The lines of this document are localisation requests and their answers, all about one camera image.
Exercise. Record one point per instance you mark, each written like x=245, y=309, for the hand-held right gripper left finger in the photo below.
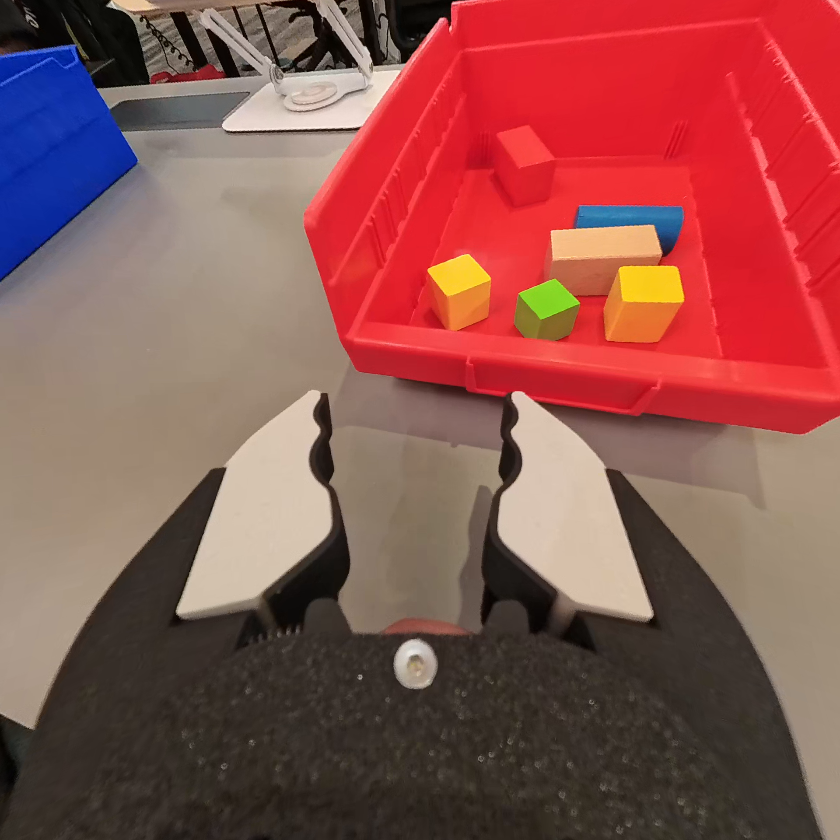
x=263, y=525

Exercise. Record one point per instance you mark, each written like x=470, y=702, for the red plastic bin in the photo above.
x=775, y=131

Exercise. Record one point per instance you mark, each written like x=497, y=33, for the blue plastic bin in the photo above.
x=53, y=145

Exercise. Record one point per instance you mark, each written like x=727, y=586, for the yellow wooden block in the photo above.
x=643, y=303

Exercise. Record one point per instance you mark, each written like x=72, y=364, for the natural wooden block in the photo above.
x=604, y=259

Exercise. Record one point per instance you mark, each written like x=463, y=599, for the yellow wooden cube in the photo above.
x=458, y=292

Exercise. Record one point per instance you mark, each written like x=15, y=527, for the green wooden cube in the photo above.
x=546, y=310

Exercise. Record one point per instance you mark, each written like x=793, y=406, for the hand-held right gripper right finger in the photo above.
x=571, y=525

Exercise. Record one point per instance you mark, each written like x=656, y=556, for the red wooden block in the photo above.
x=525, y=164

